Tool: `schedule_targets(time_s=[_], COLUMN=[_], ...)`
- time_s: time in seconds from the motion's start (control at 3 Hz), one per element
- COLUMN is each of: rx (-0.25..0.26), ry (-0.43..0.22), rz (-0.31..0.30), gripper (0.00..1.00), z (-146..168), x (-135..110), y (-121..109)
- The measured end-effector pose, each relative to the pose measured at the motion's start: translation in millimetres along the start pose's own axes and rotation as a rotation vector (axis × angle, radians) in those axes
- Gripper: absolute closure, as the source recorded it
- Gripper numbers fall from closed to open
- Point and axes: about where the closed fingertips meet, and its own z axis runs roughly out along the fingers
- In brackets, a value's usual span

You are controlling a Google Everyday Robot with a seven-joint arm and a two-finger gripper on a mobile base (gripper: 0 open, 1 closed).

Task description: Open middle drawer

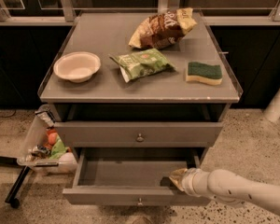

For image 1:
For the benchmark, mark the grey drawer cabinet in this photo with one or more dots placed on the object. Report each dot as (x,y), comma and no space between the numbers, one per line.
(166,96)

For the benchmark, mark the brown chip bag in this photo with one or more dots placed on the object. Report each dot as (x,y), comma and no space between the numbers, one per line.
(163,30)

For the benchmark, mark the green packet in bin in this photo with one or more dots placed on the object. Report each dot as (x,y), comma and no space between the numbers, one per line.
(58,149)

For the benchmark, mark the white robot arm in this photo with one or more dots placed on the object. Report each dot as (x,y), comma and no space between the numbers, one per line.
(227,187)

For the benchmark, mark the grey top drawer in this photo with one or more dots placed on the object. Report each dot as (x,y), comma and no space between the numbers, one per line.
(138,134)

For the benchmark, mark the green chip bag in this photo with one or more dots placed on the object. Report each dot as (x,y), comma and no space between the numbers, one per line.
(141,64)

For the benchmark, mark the green yellow sponge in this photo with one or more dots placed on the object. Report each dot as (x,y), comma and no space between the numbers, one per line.
(204,73)

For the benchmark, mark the white paper bowl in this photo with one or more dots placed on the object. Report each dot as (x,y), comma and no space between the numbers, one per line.
(77,67)

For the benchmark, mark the black wheeled leg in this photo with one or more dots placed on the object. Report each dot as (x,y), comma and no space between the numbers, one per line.
(11,197)

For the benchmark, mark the orange fruit in bin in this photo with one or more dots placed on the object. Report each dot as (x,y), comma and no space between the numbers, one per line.
(52,138)

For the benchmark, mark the grey drawer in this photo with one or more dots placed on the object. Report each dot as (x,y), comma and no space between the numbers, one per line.
(131,176)
(138,134)

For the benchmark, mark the white pole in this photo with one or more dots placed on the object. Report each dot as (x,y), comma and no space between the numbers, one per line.
(272,111)

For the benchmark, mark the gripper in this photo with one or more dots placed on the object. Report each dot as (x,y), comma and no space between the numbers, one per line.
(188,182)

